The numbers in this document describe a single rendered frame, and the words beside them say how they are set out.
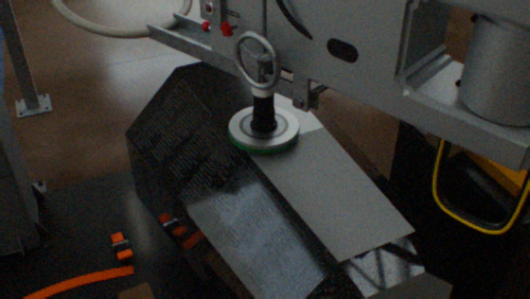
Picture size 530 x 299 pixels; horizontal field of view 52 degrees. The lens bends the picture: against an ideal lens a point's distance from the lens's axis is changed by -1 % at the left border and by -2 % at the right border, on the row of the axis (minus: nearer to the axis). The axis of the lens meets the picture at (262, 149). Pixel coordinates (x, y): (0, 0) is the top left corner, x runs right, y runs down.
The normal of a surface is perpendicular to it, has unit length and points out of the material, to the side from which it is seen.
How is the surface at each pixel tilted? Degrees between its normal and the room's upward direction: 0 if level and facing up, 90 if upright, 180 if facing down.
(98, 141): 0
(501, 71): 90
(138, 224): 0
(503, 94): 90
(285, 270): 45
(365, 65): 90
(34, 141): 0
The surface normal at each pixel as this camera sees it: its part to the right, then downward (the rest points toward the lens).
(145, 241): 0.00, -0.79
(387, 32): -0.68, 0.46
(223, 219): -0.62, -0.35
